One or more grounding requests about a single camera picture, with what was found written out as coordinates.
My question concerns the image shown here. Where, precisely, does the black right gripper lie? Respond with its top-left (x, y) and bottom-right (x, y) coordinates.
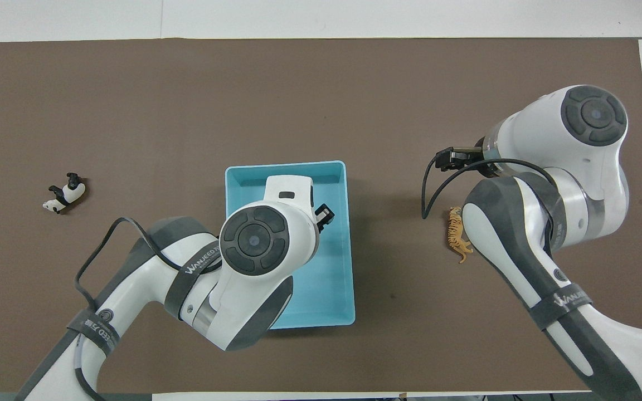
top-left (435, 146), bottom-right (489, 179)

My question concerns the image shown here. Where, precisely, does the orange striped tiger toy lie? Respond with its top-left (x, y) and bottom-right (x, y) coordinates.
top-left (446, 206), bottom-right (474, 264)

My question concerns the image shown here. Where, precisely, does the black and white panda toy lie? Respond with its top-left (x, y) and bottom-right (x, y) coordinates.
top-left (42, 173), bottom-right (87, 214)

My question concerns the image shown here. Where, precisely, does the light blue plastic storage box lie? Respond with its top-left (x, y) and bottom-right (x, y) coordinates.
top-left (225, 160), bottom-right (356, 330)

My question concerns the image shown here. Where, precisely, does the brown table mat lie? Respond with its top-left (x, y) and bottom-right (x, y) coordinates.
top-left (0, 38), bottom-right (642, 394)

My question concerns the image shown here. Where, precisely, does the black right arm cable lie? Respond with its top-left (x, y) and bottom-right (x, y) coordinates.
top-left (421, 158), bottom-right (557, 252)

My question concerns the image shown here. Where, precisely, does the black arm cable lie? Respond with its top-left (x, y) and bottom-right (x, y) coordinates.
top-left (421, 158), bottom-right (557, 252)
top-left (74, 216), bottom-right (222, 401)

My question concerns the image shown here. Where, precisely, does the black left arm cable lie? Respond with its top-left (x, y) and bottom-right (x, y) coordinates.
top-left (74, 216), bottom-right (222, 401)

